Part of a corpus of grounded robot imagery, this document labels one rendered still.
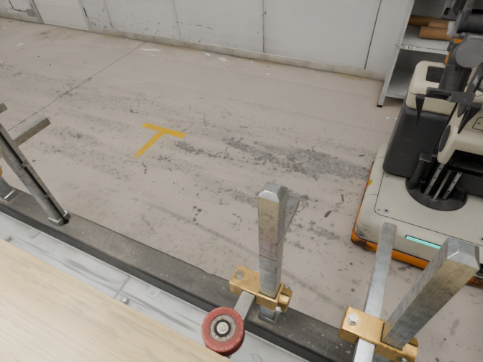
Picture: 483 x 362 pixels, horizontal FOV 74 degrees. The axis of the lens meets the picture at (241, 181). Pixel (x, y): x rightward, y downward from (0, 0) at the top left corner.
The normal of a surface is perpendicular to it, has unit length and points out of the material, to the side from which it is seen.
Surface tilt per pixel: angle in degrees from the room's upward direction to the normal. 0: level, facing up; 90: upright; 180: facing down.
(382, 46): 90
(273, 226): 90
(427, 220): 0
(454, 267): 90
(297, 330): 0
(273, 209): 90
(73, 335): 0
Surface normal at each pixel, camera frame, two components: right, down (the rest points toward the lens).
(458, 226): -0.05, -0.69
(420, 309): -0.44, 0.66
